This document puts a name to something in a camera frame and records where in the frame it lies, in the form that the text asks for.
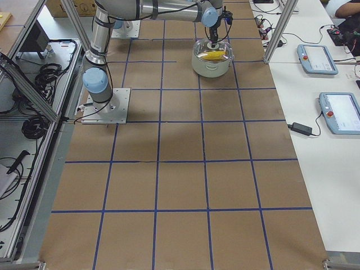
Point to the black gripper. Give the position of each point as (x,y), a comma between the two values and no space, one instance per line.
(213,30)

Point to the glass pot lid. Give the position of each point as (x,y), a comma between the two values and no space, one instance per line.
(203,45)

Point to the yellow corn cob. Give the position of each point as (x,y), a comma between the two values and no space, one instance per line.
(214,56)

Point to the pale green cooking pot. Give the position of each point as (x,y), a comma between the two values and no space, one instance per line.
(210,69)

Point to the small circuit board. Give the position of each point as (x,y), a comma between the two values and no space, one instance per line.
(264,27)

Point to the upper blue teach pendant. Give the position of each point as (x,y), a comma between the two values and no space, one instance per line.
(316,59)

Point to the blue teach pendant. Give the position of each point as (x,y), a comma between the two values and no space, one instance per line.
(316,59)
(341,112)

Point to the black power brick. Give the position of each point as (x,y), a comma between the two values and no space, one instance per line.
(300,128)

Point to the cardboard box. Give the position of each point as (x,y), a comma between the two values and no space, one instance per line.
(85,8)

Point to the lower blue teach pendant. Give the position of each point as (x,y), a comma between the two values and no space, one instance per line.
(341,112)

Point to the black control box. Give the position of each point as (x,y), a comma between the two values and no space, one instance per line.
(36,41)

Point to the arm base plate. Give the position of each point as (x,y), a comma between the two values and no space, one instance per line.
(134,33)
(115,112)

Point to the aluminium frame right post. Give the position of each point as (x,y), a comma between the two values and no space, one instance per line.
(279,29)

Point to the aluminium frame left rail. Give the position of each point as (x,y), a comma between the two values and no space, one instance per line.
(38,100)

